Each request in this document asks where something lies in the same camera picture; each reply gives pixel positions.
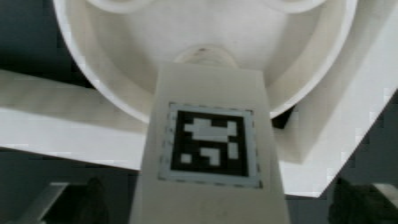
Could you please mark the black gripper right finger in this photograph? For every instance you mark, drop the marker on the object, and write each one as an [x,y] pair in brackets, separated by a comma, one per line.
[364,203]

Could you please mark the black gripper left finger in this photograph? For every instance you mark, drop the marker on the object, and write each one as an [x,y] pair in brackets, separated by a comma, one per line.
[69,204]

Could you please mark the white stool leg with tag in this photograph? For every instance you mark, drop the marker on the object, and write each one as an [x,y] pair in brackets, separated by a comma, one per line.
[209,177]

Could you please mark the white U-shaped obstacle fence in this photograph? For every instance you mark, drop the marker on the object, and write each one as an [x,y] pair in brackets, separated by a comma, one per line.
[60,122]

